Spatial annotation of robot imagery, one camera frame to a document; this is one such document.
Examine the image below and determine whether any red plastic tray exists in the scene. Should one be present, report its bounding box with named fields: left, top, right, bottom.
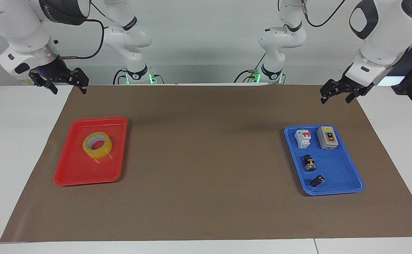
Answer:
left=53, top=117, right=129, bottom=187

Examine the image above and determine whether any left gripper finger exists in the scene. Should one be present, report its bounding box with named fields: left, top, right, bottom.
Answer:
left=320, top=79, right=350, bottom=104
left=345, top=88, right=369, bottom=104

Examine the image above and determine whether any blue plastic tray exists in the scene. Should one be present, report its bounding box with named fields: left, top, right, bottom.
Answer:
left=284, top=125, right=365, bottom=196

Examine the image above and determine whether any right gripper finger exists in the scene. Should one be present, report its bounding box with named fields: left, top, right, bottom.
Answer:
left=61, top=67, right=89, bottom=95
left=29, top=70, right=58, bottom=95

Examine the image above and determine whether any yellow tape roll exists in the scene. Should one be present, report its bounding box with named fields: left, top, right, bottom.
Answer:
left=83, top=132, right=113, bottom=159

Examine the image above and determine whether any grey switch box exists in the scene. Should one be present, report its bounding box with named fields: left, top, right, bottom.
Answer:
left=316, top=126, right=340, bottom=151

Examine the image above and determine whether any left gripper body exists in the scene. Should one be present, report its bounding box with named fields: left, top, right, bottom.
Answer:
left=340, top=72, right=374, bottom=93

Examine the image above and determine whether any black cable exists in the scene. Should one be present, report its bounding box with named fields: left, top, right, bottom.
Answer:
left=234, top=69, right=260, bottom=84
left=300, top=0, right=347, bottom=28
left=58, top=18, right=105, bottom=60
left=113, top=68, right=127, bottom=85

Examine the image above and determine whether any white red circuit breaker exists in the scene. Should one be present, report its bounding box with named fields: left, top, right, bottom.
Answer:
left=294, top=129, right=312, bottom=149

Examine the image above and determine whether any black push button switch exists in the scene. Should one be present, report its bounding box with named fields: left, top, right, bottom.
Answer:
left=303, top=155, right=317, bottom=172

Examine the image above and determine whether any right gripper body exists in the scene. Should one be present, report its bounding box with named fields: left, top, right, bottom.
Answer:
left=33, top=58, right=69, bottom=84

